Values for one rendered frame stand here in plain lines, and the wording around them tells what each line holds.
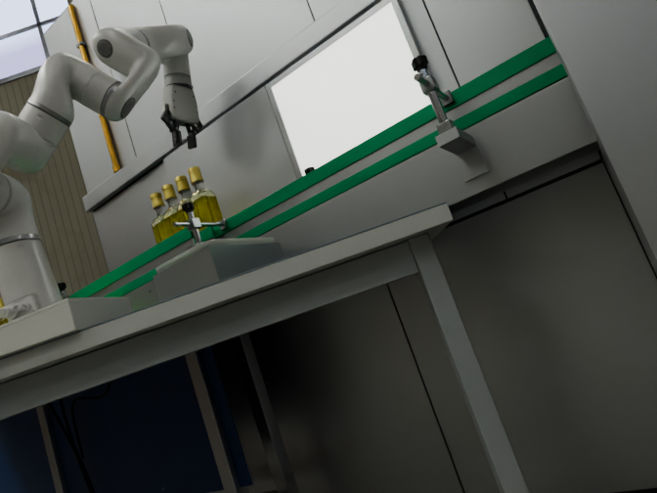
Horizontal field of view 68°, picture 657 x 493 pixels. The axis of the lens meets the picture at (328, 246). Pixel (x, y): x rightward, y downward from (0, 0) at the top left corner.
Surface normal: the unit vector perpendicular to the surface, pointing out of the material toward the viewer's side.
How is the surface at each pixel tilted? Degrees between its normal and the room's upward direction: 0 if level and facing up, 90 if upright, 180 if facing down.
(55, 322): 90
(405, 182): 90
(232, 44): 90
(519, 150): 90
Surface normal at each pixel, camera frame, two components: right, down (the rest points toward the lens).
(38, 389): -0.04, -0.15
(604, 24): -0.51, 0.04
